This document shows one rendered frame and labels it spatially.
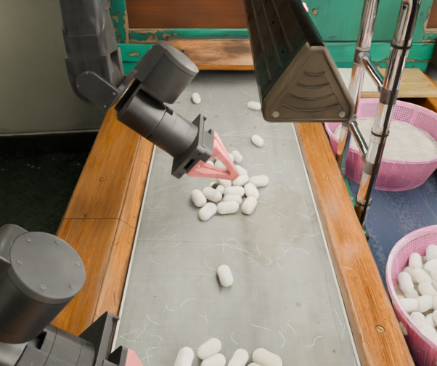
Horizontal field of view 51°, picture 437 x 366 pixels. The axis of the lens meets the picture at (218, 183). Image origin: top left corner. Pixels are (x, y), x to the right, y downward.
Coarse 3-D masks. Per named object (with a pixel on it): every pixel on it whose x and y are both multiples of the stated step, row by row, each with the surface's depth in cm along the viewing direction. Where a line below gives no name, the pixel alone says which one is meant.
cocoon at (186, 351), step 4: (184, 348) 54; (188, 348) 54; (180, 352) 54; (184, 352) 53; (188, 352) 54; (192, 352) 54; (180, 356) 53; (184, 356) 53; (188, 356) 53; (192, 356) 54; (176, 360) 53; (180, 360) 53; (184, 360) 53; (188, 360) 53; (176, 364) 52; (180, 364) 52; (184, 364) 52; (188, 364) 53
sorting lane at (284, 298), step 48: (240, 96) 113; (240, 144) 95; (288, 144) 95; (144, 192) 81; (288, 192) 81; (144, 240) 71; (192, 240) 71; (240, 240) 71; (288, 240) 71; (144, 288) 64; (192, 288) 64; (240, 288) 64; (288, 288) 64; (336, 288) 64; (144, 336) 57; (192, 336) 57; (240, 336) 57; (288, 336) 57; (336, 336) 57
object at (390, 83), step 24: (408, 0) 55; (360, 24) 73; (408, 24) 57; (360, 48) 74; (408, 48) 58; (360, 72) 76; (360, 96) 79; (384, 96) 63; (384, 120) 65; (360, 144) 75; (384, 144) 67; (360, 192) 73; (360, 216) 75
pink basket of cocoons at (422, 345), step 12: (432, 228) 70; (408, 240) 68; (420, 240) 70; (432, 240) 70; (396, 252) 66; (408, 252) 69; (420, 252) 70; (396, 264) 67; (396, 276) 67; (396, 300) 58; (396, 312) 61; (408, 324) 56; (408, 336) 60; (420, 336) 55; (408, 348) 62; (420, 348) 58; (432, 348) 55; (420, 360) 60; (432, 360) 57
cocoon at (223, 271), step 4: (220, 268) 64; (224, 268) 64; (228, 268) 64; (220, 272) 64; (224, 272) 64; (228, 272) 64; (220, 276) 64; (224, 276) 63; (228, 276) 63; (220, 280) 63; (224, 280) 63; (228, 280) 63; (232, 280) 63; (224, 284) 63; (228, 284) 63
